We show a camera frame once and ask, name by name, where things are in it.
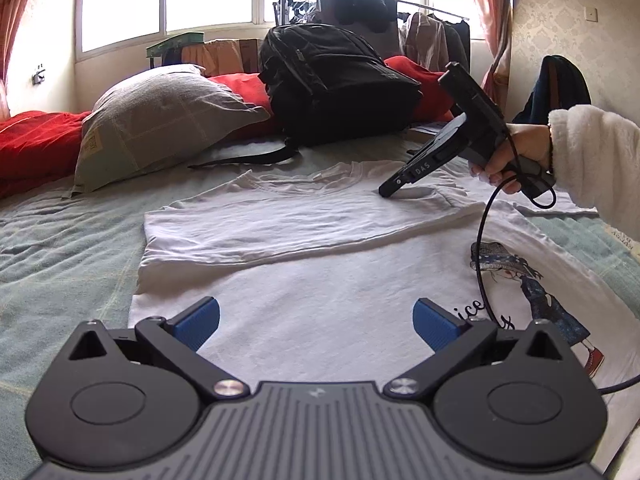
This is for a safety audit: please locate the blue paperback book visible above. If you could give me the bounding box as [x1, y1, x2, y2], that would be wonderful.
[407, 120, 453, 137]

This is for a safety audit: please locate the metal clothes rack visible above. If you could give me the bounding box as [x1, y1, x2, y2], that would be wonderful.
[272, 0, 472, 26]

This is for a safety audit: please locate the red pillow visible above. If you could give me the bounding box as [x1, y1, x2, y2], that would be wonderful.
[207, 74, 273, 133]

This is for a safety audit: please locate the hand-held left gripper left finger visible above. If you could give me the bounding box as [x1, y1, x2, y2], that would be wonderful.
[69, 296, 250, 401]

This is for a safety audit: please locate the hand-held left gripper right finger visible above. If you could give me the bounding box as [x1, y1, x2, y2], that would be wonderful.
[382, 298, 565, 401]

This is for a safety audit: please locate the black hanging coat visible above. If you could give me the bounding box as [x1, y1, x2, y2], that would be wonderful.
[442, 22, 472, 81]

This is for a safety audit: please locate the person's right hand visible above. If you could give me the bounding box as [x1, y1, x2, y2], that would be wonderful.
[470, 123, 554, 196]

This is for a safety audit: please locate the green stool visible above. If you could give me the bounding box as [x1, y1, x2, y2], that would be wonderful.
[146, 32, 206, 68]

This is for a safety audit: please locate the grey pillow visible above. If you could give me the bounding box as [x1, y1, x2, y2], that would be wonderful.
[72, 64, 271, 196]

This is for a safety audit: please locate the cardboard box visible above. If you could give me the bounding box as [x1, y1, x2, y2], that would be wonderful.
[181, 39, 263, 78]

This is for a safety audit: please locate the white printed t-shirt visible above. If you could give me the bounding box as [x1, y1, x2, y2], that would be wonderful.
[127, 161, 640, 471]

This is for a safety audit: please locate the dark blue jacket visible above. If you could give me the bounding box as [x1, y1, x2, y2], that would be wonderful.
[525, 55, 592, 126]

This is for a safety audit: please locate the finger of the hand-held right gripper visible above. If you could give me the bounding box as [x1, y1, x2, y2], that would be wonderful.
[378, 175, 411, 198]

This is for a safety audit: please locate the black backpack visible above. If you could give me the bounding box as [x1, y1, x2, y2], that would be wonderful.
[189, 23, 423, 168]

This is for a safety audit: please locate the beige hanging jacket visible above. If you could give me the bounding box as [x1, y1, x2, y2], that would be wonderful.
[400, 12, 448, 73]

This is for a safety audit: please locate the grey garment cover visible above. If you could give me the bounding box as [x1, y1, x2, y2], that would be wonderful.
[317, 0, 401, 58]

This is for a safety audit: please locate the black cable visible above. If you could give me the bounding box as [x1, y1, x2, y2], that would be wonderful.
[475, 127, 640, 396]

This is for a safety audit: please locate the wooden chair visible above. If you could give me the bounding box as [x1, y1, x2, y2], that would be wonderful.
[541, 57, 557, 111]

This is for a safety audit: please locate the red folded quilt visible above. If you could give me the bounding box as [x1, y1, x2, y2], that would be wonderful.
[0, 111, 91, 198]

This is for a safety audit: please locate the red cushion behind backpack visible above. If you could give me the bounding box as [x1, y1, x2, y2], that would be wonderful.
[384, 56, 453, 123]

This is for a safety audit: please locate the black fluffy garment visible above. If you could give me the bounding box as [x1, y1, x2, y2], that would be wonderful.
[334, 0, 396, 31]

